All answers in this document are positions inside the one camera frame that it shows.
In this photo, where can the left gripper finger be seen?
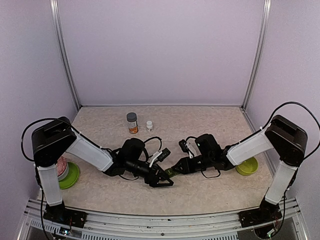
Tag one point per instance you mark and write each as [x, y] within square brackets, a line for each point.
[161, 182]
[162, 173]

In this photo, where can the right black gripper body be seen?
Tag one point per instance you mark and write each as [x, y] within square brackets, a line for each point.
[195, 167]

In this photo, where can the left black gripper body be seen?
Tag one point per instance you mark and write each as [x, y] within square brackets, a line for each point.
[148, 179]

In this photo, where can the green weekly pill organizer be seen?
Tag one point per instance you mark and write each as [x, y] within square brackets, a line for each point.
[171, 173]

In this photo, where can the small white pill bottle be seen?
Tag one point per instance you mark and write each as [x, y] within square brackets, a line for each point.
[149, 126]

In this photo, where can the orange pill bottle grey cap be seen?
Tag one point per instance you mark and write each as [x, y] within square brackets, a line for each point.
[131, 118]

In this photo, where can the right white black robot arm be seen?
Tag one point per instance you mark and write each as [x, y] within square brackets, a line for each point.
[285, 137]

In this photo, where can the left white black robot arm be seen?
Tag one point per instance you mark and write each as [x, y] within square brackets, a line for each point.
[58, 136]

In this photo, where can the green bowl right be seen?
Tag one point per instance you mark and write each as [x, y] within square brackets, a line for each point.
[248, 167]

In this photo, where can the green plate left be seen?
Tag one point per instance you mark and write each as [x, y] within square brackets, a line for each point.
[69, 177]

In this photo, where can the red patterned round tin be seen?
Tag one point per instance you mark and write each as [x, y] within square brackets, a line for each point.
[62, 168]

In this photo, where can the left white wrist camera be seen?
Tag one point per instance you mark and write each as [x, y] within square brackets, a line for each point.
[159, 156]

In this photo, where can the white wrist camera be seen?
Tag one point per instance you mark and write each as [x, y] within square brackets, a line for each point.
[187, 147]
[159, 156]

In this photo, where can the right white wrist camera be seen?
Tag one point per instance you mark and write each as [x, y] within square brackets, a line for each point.
[187, 147]

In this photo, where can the front aluminium rail base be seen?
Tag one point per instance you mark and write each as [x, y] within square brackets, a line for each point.
[108, 226]

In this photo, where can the right aluminium frame post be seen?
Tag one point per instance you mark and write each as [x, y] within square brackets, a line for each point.
[258, 53]

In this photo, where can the aluminium frame post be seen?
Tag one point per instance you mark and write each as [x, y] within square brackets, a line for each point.
[258, 53]
[63, 53]

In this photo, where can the left aluminium frame post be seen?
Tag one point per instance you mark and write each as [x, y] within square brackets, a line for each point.
[63, 53]

